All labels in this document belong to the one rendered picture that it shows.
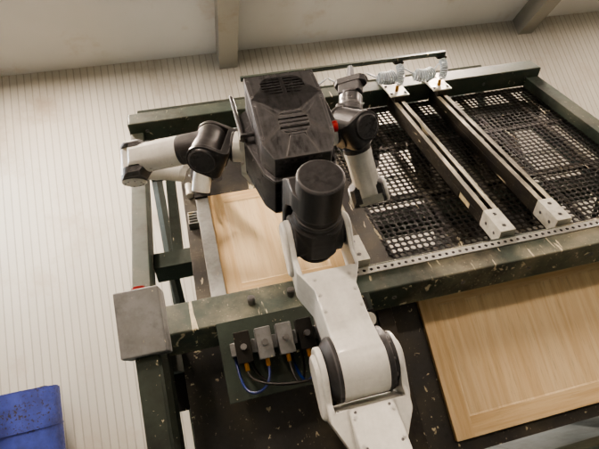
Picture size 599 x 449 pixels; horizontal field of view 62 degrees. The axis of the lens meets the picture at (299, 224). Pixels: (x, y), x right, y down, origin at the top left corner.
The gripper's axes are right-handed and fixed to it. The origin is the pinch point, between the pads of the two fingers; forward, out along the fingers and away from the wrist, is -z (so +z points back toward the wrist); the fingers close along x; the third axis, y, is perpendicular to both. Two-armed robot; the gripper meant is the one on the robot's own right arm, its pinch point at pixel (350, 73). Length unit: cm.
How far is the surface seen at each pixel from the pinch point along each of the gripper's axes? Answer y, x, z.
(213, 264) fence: -8, 48, 72
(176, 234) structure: 1, 74, 54
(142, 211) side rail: -12, 82, 48
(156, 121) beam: 5, 100, -8
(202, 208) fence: 0, 63, 45
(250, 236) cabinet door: 5, 42, 58
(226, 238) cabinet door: 1, 50, 59
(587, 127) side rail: 99, -83, -13
